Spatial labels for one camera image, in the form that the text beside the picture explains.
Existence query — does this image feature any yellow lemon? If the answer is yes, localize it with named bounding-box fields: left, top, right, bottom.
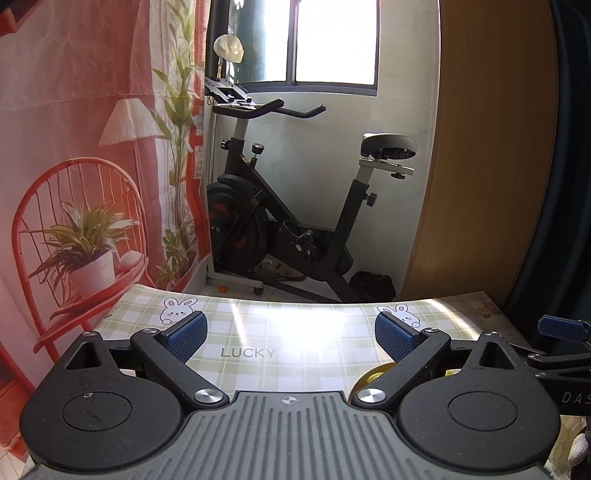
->
left=352, top=363, right=397, bottom=398

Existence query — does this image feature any printed wall cloth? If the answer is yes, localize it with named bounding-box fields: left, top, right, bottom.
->
left=0, top=0, right=214, bottom=462

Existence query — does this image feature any person's right hand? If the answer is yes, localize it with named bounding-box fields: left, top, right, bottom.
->
left=570, top=428, right=591, bottom=480

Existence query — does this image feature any black bag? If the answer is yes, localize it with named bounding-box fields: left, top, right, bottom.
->
left=349, top=271, right=397, bottom=302

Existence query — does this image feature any wooden wardrobe panel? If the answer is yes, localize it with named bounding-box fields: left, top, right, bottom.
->
left=399, top=0, right=557, bottom=305

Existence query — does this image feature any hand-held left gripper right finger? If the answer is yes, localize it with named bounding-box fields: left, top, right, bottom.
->
left=353, top=311, right=513, bottom=405

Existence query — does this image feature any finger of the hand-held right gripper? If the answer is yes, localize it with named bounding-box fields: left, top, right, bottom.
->
left=526, top=352, right=591, bottom=384
left=537, top=315, right=591, bottom=343

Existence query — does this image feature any checked bunny print tablecloth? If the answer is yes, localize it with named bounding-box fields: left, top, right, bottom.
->
left=90, top=284, right=583, bottom=480

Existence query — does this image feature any window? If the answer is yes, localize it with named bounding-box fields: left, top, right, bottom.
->
left=228, top=0, right=382, bottom=97

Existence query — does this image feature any black exercise bike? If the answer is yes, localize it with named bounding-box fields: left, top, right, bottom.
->
left=203, top=76, right=419, bottom=303

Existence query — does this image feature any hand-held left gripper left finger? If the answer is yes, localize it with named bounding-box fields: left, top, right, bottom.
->
left=65, top=311, right=230, bottom=405

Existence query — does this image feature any worn sneaker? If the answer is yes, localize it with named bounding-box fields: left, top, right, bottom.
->
left=259, top=259, right=306, bottom=283

